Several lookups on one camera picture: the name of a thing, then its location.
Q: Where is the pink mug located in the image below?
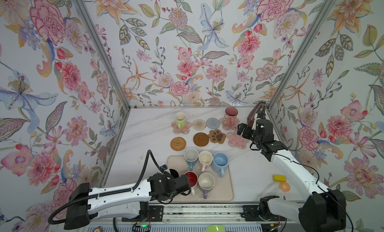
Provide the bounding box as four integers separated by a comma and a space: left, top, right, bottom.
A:
224, 107, 238, 118

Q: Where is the light blue mug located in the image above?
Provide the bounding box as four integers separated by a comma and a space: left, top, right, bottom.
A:
211, 152, 229, 178

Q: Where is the white mug green outside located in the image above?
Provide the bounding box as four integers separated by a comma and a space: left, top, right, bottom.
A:
175, 112, 187, 128

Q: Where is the black mug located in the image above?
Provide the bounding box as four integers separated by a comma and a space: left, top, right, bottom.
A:
169, 169, 179, 179

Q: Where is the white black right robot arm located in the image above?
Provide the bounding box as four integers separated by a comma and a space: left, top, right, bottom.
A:
237, 119, 349, 232

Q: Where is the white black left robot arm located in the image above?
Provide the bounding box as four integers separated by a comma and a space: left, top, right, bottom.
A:
48, 173, 192, 230

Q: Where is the pink flower coaster front right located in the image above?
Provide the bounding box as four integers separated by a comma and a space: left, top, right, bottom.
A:
227, 132, 248, 149

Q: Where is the pink flower coaster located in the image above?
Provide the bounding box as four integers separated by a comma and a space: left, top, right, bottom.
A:
227, 132, 248, 149
219, 117, 240, 130
171, 122, 192, 134

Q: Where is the pink flower coaster back right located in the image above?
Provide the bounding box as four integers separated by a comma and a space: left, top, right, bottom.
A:
219, 117, 240, 130

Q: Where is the cork paw print coaster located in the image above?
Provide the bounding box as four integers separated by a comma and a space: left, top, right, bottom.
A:
208, 129, 227, 144

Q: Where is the round rattan woven coaster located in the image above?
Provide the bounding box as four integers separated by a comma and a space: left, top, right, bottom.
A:
170, 137, 187, 151

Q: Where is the light blue woven coaster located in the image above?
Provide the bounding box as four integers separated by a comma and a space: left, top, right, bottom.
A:
206, 117, 221, 130

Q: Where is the round brown wooden coaster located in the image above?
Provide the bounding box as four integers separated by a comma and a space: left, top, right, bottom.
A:
193, 132, 210, 147

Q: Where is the multicolour zigzag woven coaster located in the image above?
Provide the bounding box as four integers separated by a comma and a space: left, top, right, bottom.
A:
192, 119, 206, 131

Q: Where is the pink flower coaster left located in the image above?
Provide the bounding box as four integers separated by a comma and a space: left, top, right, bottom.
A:
171, 122, 192, 134

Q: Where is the red-brown wooden metronome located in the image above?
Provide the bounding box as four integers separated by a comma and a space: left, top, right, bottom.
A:
247, 101, 267, 128

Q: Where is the red inside white mug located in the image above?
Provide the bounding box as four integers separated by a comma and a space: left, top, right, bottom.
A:
184, 171, 199, 196

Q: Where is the yellow block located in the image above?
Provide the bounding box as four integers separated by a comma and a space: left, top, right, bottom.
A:
272, 175, 287, 183

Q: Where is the cream white mug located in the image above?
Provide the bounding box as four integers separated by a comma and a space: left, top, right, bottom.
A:
199, 151, 213, 172

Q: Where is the orange round object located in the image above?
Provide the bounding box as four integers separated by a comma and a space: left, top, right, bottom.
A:
279, 182, 291, 193

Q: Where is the beige serving tray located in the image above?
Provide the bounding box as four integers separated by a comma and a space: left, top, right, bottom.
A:
166, 155, 234, 204

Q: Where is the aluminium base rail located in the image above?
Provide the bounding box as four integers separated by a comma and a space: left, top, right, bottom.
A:
73, 202, 331, 225

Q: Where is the white mug purple handle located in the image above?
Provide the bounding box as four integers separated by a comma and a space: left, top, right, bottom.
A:
198, 172, 216, 200

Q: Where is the green object below rail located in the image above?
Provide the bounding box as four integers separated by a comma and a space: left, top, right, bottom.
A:
205, 225, 226, 232

